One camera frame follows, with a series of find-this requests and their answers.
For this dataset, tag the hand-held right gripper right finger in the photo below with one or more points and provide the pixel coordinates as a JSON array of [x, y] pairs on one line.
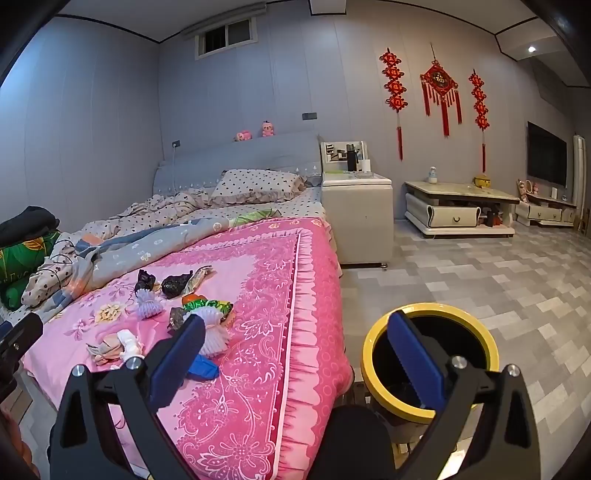
[[415, 360]]

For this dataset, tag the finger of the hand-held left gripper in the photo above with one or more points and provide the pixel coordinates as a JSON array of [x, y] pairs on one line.
[[23, 330]]

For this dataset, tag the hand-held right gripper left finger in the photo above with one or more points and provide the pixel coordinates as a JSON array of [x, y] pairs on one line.
[[178, 364]]

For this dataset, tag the blue plastic wrapper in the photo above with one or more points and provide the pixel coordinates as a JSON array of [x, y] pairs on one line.
[[205, 368]]

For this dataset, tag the dark wrapper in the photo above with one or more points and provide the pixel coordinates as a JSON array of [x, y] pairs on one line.
[[176, 318]]

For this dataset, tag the yellow-rimmed black bin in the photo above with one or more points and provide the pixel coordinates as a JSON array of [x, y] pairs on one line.
[[369, 350]]

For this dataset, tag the large white foam net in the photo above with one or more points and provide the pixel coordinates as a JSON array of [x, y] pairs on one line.
[[214, 334]]

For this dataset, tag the green wrapper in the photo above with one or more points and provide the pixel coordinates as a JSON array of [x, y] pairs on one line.
[[196, 305]]

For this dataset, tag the small white foam net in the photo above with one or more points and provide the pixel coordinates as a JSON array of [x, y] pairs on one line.
[[148, 305]]

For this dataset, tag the orange wrapper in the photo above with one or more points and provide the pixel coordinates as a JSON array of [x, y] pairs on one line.
[[189, 299]]

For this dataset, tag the beige tissue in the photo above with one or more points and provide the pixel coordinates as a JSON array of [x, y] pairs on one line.
[[105, 353]]

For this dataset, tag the black plastic bag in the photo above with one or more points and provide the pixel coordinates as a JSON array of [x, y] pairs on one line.
[[175, 286]]

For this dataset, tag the brown striped wrapper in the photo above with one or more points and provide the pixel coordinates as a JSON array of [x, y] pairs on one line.
[[198, 277]]

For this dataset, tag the small black bag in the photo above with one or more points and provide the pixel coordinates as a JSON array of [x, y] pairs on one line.
[[144, 280]]

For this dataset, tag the green floral blanket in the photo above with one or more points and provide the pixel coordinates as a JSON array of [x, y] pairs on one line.
[[18, 258]]

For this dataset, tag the black cloth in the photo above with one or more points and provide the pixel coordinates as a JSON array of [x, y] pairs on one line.
[[27, 224]]

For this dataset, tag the grey floral quilt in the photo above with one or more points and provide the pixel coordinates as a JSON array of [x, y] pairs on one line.
[[138, 254]]

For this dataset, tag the pink floral blanket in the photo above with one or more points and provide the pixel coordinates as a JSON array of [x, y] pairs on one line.
[[277, 300]]

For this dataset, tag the white nightstand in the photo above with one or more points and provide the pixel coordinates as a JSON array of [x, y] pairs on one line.
[[355, 217]]

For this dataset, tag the cream TV stand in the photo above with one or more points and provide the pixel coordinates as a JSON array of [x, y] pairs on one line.
[[457, 207]]

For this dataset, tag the polka dot duvet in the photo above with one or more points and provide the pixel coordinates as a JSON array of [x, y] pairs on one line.
[[157, 207]]

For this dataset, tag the small white bottle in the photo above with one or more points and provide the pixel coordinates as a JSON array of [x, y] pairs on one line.
[[433, 174]]

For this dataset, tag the yellow pot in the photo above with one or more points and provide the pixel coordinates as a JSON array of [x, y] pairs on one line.
[[482, 181]]

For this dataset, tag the polka dot pillow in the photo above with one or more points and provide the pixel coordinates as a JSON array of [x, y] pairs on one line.
[[258, 184]]

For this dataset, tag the white television stand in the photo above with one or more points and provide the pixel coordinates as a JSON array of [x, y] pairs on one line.
[[545, 210]]

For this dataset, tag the pink doll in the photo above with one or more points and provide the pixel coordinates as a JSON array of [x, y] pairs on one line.
[[524, 185]]

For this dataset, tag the black thermos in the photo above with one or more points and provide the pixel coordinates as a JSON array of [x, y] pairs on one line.
[[352, 157]]

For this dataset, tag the grey upholstered bed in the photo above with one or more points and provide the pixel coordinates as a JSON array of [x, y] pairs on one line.
[[258, 152]]

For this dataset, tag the black television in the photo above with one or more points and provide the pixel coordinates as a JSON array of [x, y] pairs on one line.
[[547, 154]]

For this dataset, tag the white standing air conditioner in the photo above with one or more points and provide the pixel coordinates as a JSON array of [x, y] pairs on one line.
[[581, 180]]

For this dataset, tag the long red knot decoration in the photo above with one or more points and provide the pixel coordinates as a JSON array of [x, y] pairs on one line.
[[393, 87], [480, 106]]

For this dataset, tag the red diamond tassel decoration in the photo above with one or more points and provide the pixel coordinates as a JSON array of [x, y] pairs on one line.
[[439, 85]]

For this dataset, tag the small window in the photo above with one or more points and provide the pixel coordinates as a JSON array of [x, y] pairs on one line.
[[226, 38]]

